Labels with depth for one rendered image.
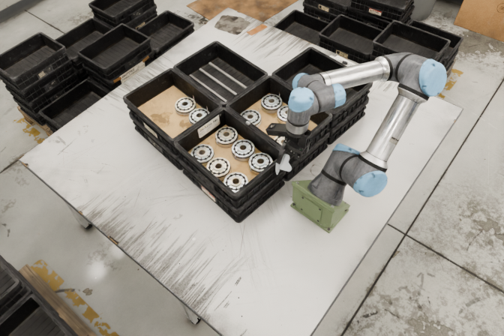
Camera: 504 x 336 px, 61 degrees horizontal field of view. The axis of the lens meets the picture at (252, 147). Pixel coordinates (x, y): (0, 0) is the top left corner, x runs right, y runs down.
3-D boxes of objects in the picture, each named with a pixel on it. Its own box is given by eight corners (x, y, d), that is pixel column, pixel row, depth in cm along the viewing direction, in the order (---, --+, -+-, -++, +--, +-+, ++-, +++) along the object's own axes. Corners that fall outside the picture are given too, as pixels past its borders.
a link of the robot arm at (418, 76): (355, 184, 172) (426, 60, 160) (378, 204, 160) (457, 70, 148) (333, 178, 166) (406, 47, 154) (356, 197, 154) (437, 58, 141)
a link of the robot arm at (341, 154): (337, 172, 182) (353, 144, 179) (355, 187, 171) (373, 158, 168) (316, 164, 176) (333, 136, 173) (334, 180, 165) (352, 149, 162)
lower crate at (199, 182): (286, 184, 195) (287, 169, 186) (238, 226, 183) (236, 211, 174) (228, 138, 215) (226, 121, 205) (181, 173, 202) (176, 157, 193)
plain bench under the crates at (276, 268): (427, 184, 275) (463, 108, 220) (277, 414, 199) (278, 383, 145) (235, 84, 342) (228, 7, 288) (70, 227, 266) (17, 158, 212)
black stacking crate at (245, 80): (269, 91, 218) (269, 74, 210) (226, 123, 206) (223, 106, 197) (218, 58, 237) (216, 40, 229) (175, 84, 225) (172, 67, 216)
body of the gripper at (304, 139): (299, 163, 150) (303, 141, 141) (279, 151, 153) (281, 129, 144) (310, 150, 154) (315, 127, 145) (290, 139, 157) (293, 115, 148)
